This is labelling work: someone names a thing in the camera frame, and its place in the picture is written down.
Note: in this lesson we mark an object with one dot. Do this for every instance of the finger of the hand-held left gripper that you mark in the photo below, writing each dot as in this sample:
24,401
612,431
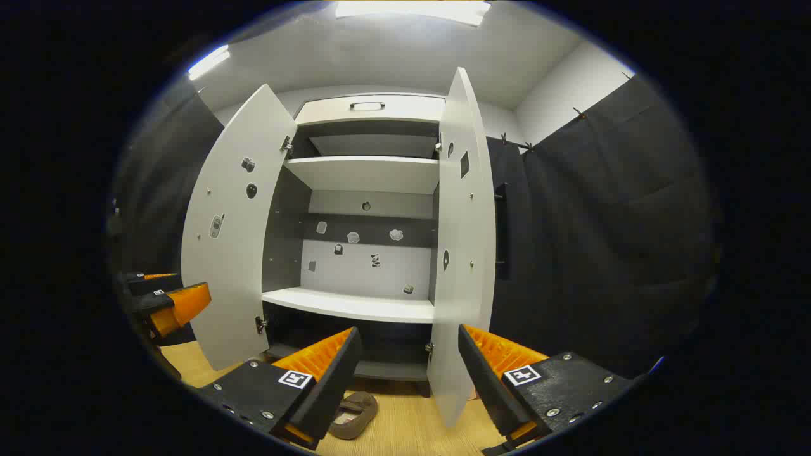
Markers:
184,304
142,282

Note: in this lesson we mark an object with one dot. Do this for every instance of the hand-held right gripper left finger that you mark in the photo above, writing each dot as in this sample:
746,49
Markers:
329,380

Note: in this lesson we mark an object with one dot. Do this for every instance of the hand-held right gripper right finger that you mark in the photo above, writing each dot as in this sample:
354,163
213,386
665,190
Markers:
488,386

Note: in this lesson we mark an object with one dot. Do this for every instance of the brown fuzzy shoe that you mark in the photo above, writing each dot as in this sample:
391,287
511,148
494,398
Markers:
364,405

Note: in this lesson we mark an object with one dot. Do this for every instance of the white cabinet door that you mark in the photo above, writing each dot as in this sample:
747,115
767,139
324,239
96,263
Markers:
234,278
466,253

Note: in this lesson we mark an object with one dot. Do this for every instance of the white shoe cabinet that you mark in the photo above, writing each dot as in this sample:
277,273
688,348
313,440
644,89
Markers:
355,304

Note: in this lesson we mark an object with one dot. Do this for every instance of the black backdrop cloth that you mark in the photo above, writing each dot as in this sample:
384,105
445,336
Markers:
518,221
621,240

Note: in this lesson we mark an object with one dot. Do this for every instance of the large ceiling light panel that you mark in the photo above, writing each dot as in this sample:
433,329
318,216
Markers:
412,9

